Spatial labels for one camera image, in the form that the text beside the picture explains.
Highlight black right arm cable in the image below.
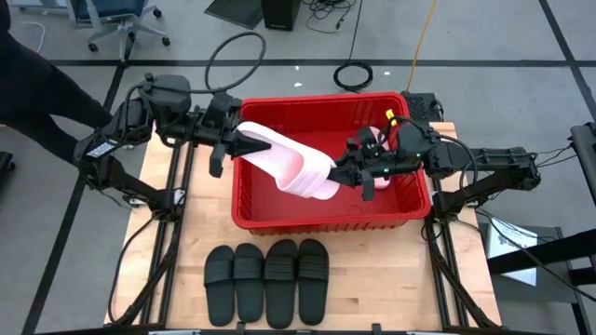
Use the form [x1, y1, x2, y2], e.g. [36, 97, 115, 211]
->
[376, 115, 480, 187]

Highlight black beam frame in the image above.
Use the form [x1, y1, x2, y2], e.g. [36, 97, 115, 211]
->
[486, 226, 596, 289]

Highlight pink slide sandal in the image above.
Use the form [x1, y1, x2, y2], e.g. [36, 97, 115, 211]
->
[366, 125, 393, 191]
[236, 121, 342, 201]

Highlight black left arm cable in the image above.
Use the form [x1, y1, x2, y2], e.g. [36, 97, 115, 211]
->
[204, 31, 267, 94]

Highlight white cable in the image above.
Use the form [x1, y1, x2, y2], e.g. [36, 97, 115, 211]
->
[18, 20, 47, 56]

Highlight yellow cable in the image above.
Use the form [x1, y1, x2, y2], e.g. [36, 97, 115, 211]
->
[406, 0, 440, 93]

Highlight black computer tower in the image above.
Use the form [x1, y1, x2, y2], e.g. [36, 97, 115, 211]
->
[260, 0, 303, 33]

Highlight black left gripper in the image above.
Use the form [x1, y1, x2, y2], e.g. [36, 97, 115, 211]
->
[199, 91, 273, 179]

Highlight black base cable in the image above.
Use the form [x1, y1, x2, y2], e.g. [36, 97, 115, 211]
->
[106, 216, 157, 325]

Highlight black perforated box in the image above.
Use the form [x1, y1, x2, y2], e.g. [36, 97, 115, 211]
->
[400, 91, 444, 124]

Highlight red plastic bin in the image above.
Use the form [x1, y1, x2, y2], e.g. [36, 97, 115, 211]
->
[230, 91, 433, 236]

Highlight black equipment edge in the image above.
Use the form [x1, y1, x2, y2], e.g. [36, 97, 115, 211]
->
[568, 122, 596, 208]

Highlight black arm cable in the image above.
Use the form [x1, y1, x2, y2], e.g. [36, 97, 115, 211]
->
[204, 31, 267, 94]
[376, 115, 480, 187]

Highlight straight black floor cable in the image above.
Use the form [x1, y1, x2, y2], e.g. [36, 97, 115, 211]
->
[347, 0, 365, 62]

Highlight dark floor mat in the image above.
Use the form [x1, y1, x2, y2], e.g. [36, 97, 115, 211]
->
[203, 0, 264, 31]

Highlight black object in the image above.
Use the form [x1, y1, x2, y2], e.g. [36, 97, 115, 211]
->
[0, 151, 16, 183]

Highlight white paper sheet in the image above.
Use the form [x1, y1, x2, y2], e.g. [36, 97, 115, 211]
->
[485, 221, 540, 288]

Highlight coiled black cable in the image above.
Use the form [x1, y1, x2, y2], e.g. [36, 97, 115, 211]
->
[332, 60, 375, 93]

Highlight black slide sandal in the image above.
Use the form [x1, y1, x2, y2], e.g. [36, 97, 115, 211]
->
[264, 238, 299, 330]
[203, 245, 237, 328]
[297, 238, 331, 327]
[233, 242, 265, 325]

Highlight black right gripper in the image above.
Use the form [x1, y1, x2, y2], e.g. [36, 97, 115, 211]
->
[328, 126, 401, 203]

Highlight person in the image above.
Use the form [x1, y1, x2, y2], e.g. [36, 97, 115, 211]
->
[0, 0, 115, 165]

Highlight office chair with blue seat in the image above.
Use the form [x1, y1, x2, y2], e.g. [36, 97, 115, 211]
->
[67, 0, 171, 62]

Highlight black aluminium frame rails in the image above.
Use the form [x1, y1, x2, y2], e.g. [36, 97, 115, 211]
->
[104, 105, 220, 327]
[409, 121, 503, 329]

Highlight tangle of black cables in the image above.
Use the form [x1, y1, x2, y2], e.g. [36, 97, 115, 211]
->
[301, 0, 359, 34]

